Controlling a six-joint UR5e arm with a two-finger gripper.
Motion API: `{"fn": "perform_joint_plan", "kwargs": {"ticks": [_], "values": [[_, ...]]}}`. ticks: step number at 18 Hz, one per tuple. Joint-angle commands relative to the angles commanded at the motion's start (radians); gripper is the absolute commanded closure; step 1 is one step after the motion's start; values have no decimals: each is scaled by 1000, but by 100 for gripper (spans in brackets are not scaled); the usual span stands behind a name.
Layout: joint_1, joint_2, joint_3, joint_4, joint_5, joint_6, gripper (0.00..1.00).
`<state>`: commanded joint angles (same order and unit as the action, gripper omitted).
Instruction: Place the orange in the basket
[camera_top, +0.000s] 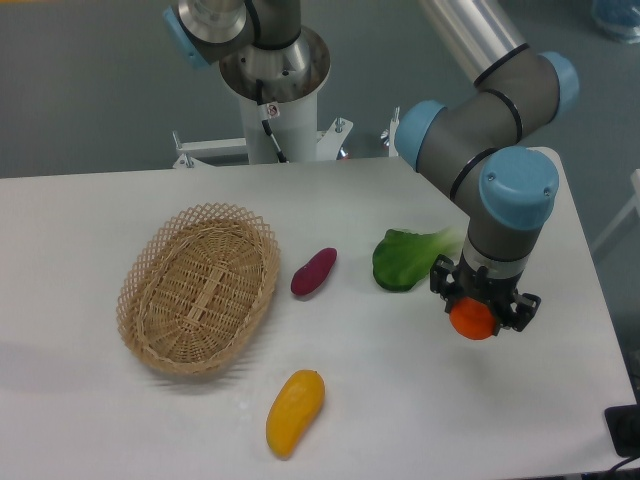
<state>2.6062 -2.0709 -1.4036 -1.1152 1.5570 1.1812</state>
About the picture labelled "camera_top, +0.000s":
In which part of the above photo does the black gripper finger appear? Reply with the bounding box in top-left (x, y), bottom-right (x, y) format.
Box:
top-left (492, 291), bottom-right (541, 332)
top-left (429, 254), bottom-right (459, 312)

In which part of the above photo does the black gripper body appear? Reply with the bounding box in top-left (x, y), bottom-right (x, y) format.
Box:
top-left (446, 260), bottom-right (521, 309)

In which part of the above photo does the orange fruit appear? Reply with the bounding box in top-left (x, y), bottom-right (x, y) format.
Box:
top-left (449, 297), bottom-right (496, 341)

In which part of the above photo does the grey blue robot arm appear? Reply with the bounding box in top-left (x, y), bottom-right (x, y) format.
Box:
top-left (163, 1), bottom-right (579, 340)

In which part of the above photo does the woven wicker basket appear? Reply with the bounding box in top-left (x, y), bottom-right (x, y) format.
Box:
top-left (116, 203), bottom-right (280, 376)

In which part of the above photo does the green bok choy leaf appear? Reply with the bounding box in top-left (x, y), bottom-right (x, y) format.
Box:
top-left (372, 228), bottom-right (462, 292)

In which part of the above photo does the purple sweet potato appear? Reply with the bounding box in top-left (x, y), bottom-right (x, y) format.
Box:
top-left (290, 247), bottom-right (338, 297)

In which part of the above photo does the black device at table edge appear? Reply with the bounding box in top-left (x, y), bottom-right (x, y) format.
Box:
top-left (604, 404), bottom-right (639, 457)

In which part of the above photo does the yellow mango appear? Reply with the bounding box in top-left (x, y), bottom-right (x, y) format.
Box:
top-left (265, 370), bottom-right (325, 459)

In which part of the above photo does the blue object in bag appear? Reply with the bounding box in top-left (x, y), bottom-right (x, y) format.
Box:
top-left (591, 0), bottom-right (639, 44)

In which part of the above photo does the white frame at right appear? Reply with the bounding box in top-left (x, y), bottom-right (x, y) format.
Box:
top-left (590, 169), bottom-right (639, 262)

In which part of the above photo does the black cable on pedestal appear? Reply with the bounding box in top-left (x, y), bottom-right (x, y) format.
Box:
top-left (254, 78), bottom-right (290, 164)

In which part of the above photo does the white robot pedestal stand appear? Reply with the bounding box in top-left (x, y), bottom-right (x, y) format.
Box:
top-left (173, 27), bottom-right (354, 168)

